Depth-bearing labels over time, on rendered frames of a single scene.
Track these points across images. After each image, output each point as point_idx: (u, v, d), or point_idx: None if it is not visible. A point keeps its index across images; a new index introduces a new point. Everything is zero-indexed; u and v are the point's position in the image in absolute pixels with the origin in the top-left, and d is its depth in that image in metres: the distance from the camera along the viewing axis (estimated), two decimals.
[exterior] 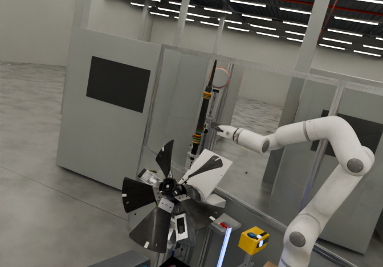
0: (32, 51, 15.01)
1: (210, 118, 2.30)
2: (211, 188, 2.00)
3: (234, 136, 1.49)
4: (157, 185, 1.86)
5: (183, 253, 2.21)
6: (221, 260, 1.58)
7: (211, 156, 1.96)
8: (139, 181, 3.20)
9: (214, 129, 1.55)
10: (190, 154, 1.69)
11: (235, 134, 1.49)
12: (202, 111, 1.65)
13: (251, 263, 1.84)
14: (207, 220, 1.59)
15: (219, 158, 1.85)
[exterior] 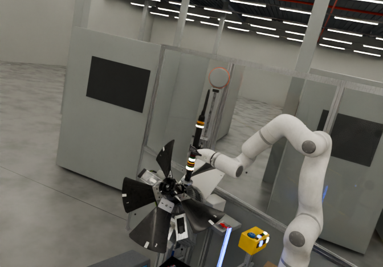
0: (32, 51, 15.01)
1: (205, 138, 2.33)
2: (211, 188, 2.00)
3: (211, 160, 1.59)
4: (171, 175, 1.87)
5: (183, 253, 2.21)
6: (221, 260, 1.58)
7: (223, 212, 1.69)
8: (139, 181, 3.20)
9: (192, 153, 1.63)
10: (183, 181, 1.72)
11: (212, 159, 1.59)
12: (195, 139, 1.68)
13: (251, 263, 1.84)
14: (143, 241, 1.66)
15: (211, 224, 1.60)
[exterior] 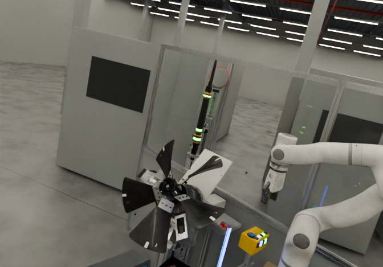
0: (32, 51, 15.01)
1: (210, 118, 2.30)
2: (211, 188, 2.00)
3: (275, 169, 1.34)
4: (171, 175, 1.87)
5: (183, 253, 2.21)
6: (221, 260, 1.58)
7: (223, 208, 1.69)
8: (139, 181, 3.20)
9: (264, 189, 1.32)
10: (190, 154, 1.69)
11: (273, 168, 1.35)
12: (202, 111, 1.65)
13: (251, 263, 1.84)
14: (143, 241, 1.66)
15: (213, 220, 1.60)
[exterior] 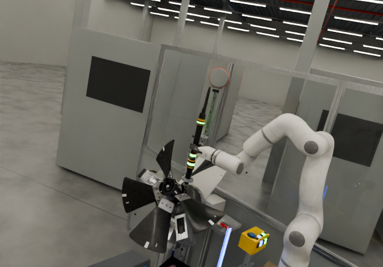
0: (32, 51, 15.01)
1: (206, 136, 2.33)
2: (211, 188, 2.00)
3: (212, 157, 1.58)
4: (183, 182, 1.80)
5: (183, 253, 2.21)
6: (221, 260, 1.58)
7: (166, 250, 1.66)
8: (139, 181, 3.20)
9: (193, 151, 1.63)
10: (184, 179, 1.72)
11: (212, 156, 1.58)
12: (196, 137, 1.68)
13: (251, 263, 1.84)
14: (125, 190, 1.94)
15: (145, 246, 1.65)
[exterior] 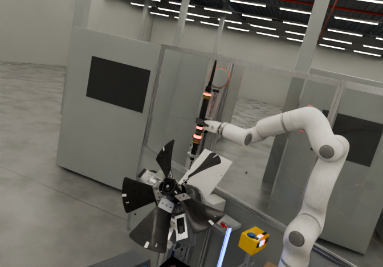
0: (32, 51, 15.01)
1: (210, 118, 2.30)
2: (211, 188, 2.00)
3: (219, 130, 1.55)
4: (183, 182, 1.80)
5: (183, 253, 2.21)
6: (221, 260, 1.58)
7: (166, 250, 1.66)
8: (139, 181, 3.20)
9: (199, 124, 1.60)
10: (190, 154, 1.69)
11: (219, 128, 1.55)
12: (202, 111, 1.65)
13: (251, 263, 1.84)
14: (125, 190, 1.94)
15: (145, 246, 1.65)
